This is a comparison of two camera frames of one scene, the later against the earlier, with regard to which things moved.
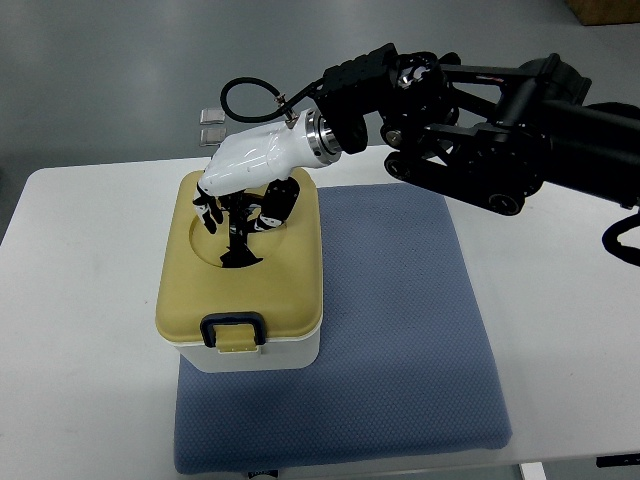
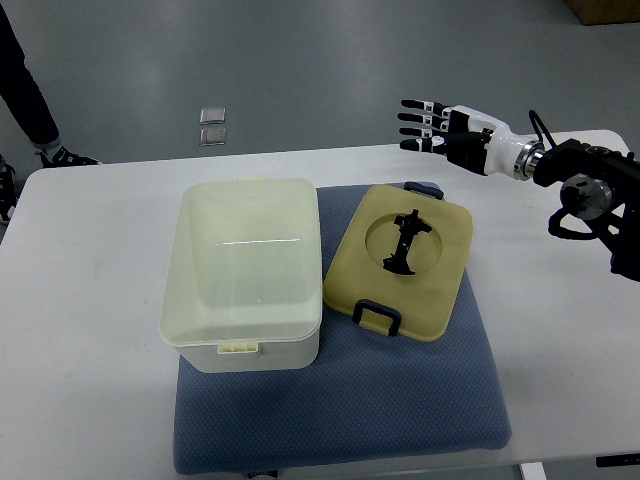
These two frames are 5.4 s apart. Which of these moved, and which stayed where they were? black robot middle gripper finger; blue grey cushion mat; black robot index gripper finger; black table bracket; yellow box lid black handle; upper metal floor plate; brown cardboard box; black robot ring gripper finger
Moved: black robot middle gripper finger; black robot ring gripper finger; yellow box lid black handle; black robot index gripper finger
Stayed: upper metal floor plate; black table bracket; blue grey cushion mat; brown cardboard box
